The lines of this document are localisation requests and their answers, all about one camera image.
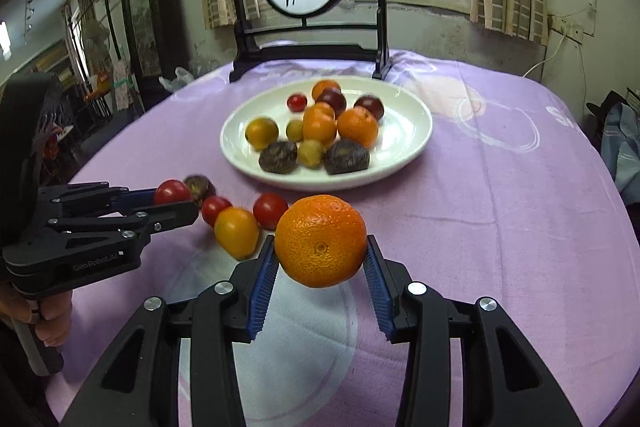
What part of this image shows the yellow-orange smooth fruit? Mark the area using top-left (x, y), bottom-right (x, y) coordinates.
top-left (214, 207), bottom-right (261, 259)
top-left (244, 117), bottom-right (280, 151)

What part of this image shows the dark wooden cabinet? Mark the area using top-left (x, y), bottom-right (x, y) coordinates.
top-left (119, 0), bottom-right (191, 108)

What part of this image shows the tall black pole stand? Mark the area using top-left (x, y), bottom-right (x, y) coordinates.
top-left (97, 0), bottom-right (123, 72)

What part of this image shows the dark purple fruit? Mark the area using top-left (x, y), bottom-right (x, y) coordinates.
top-left (183, 175), bottom-right (217, 204)

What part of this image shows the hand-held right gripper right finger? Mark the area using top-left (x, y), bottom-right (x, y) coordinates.
top-left (362, 234), bottom-right (583, 427)

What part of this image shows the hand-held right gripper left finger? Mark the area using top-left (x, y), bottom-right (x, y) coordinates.
top-left (60, 234), bottom-right (281, 427)

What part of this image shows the white wall power outlet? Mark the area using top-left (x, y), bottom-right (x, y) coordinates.
top-left (550, 18), bottom-right (586, 42)

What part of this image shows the white oval plate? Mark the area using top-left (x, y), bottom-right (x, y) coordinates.
top-left (220, 79), bottom-right (434, 191)

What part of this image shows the person's left hand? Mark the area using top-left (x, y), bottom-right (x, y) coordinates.
top-left (0, 279), bottom-right (74, 348)

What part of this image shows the dark wrinkled dried fruit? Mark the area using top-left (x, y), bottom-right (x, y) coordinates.
top-left (258, 141), bottom-right (298, 175)
top-left (323, 138), bottom-right (371, 176)

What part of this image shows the purple tablecloth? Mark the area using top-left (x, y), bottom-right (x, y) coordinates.
top-left (47, 49), bottom-right (640, 427)

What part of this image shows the white standing fan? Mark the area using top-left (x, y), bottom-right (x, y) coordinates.
top-left (82, 19), bottom-right (118, 58)

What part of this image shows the white plastic bag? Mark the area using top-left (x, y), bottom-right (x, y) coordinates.
top-left (159, 67), bottom-right (193, 94)

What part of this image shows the black chair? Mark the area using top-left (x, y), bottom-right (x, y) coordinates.
top-left (586, 89), bottom-right (632, 118)

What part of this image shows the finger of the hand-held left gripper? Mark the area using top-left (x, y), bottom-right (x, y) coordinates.
top-left (37, 182), bottom-right (166, 219)
top-left (45, 201), bottom-right (200, 254)

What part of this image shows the blue cloth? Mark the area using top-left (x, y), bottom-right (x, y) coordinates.
top-left (597, 102), bottom-right (640, 192)

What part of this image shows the white power cable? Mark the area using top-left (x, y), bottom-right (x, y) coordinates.
top-left (524, 38), bottom-right (568, 78)

